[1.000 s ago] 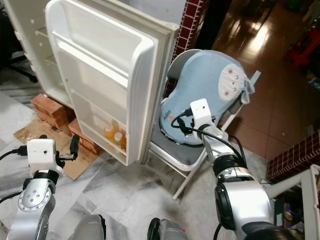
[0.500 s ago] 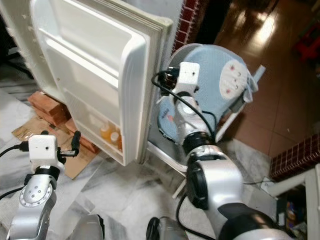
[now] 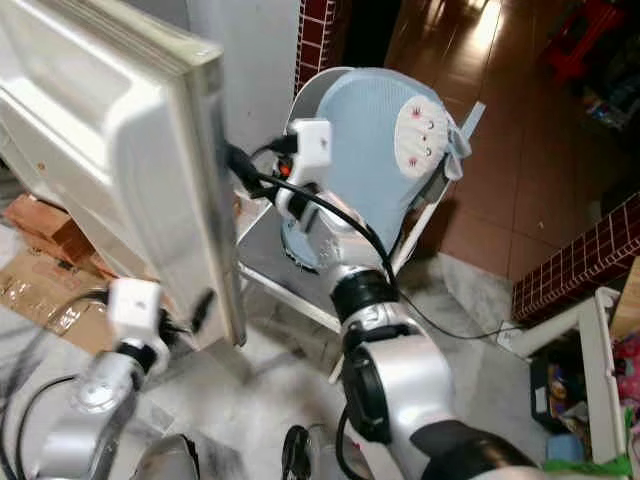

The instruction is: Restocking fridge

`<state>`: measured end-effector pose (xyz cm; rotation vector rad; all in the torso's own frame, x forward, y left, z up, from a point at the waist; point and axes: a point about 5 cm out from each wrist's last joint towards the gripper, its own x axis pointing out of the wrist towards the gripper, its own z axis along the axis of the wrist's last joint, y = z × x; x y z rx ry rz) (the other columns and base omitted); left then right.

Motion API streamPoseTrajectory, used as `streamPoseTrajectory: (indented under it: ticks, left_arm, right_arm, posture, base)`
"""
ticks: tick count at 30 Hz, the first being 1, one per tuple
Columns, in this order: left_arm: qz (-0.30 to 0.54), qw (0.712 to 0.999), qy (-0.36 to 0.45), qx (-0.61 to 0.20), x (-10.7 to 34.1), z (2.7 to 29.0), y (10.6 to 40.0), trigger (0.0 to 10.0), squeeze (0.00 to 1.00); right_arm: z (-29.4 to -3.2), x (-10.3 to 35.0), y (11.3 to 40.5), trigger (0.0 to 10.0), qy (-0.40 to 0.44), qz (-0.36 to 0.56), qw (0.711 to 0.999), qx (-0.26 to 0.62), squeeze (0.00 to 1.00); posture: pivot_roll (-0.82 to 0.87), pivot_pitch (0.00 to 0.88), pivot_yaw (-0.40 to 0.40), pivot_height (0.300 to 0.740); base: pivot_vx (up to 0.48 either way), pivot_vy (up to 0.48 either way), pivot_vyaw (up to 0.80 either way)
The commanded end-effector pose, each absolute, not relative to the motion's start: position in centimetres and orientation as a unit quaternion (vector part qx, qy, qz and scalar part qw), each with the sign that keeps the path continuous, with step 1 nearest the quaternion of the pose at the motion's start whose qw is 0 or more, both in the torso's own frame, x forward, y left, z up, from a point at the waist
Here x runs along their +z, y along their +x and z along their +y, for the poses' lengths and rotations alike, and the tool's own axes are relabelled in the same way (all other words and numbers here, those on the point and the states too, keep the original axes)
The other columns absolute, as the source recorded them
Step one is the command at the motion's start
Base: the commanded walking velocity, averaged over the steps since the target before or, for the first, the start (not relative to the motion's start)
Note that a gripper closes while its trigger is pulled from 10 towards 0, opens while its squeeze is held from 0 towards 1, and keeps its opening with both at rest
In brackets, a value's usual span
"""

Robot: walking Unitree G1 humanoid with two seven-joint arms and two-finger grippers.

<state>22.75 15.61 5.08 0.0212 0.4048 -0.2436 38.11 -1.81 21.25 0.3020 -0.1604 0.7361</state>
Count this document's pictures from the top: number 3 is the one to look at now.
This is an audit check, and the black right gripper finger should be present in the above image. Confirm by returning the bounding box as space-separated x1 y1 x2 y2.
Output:
223 145 266 191

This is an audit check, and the white fridge door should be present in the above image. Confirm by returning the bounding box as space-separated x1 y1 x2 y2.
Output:
0 0 251 351

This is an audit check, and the white metal chair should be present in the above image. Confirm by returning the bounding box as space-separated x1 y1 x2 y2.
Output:
235 65 486 386

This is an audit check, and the light blue baby seat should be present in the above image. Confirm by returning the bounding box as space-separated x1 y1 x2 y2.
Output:
275 68 473 271

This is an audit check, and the brown cardboard sheet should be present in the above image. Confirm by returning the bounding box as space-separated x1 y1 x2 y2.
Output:
0 250 121 336

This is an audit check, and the red brick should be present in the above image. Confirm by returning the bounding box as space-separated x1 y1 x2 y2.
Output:
5 195 71 256

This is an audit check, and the silver right robot leg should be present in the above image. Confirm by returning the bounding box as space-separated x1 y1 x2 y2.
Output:
280 425 371 480

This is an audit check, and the red plastic stool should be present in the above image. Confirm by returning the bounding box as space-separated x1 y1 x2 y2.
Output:
545 0 626 81

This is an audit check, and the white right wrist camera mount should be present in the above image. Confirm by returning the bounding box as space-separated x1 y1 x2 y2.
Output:
290 118 333 181

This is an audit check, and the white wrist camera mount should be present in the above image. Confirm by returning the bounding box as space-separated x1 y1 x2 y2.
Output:
107 278 164 346
290 118 333 181

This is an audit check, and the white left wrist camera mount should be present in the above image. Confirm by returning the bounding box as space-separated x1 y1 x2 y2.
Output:
107 278 164 346

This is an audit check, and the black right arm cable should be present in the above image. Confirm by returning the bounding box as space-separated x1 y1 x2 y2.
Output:
250 170 401 286

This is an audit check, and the thin black floor cord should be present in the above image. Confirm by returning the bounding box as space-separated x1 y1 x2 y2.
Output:
400 290 511 341

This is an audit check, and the white shelf frame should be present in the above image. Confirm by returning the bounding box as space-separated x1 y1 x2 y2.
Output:
495 287 631 466

